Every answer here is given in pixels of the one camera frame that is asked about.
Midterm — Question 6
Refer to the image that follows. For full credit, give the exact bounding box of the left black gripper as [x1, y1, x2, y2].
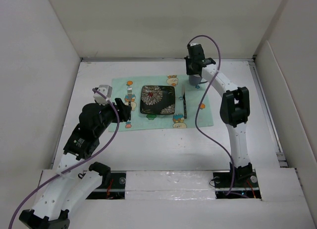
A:
[95, 97, 130, 137]

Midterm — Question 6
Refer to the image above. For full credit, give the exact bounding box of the purple ceramic mug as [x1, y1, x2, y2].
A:
[188, 75, 207, 86]

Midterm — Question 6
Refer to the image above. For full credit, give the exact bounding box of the metal fork patterned handle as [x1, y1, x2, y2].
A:
[127, 86, 132, 107]

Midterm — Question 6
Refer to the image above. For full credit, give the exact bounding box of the green cartoon print cloth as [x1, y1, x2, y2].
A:
[111, 75, 213, 131]

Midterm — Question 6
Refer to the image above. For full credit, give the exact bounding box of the black floral square plate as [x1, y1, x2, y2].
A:
[140, 86, 176, 115]

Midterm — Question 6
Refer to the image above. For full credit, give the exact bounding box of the steak knife patterned handle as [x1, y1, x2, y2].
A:
[182, 84, 187, 119]

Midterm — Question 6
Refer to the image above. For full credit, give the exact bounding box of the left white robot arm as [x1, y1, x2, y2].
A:
[19, 98, 131, 229]

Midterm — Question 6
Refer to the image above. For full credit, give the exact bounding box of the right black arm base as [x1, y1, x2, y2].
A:
[209, 171, 262, 199]

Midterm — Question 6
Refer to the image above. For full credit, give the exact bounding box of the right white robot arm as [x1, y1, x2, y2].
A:
[185, 43, 253, 186]

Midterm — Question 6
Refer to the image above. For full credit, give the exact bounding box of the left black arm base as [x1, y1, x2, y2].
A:
[87, 171, 126, 200]

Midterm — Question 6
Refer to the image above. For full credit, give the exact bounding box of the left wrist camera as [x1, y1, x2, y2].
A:
[93, 85, 112, 106]

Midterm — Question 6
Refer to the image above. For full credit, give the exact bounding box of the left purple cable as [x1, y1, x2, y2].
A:
[8, 88, 121, 229]

